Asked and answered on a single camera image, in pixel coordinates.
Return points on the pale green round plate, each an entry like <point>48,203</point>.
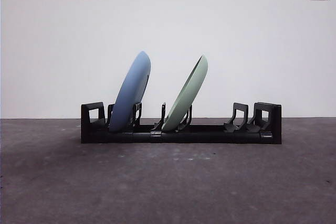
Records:
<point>189,93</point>

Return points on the blue round plate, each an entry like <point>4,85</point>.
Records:
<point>131,93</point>

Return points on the black plastic plate rack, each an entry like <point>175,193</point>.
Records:
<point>210,136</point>

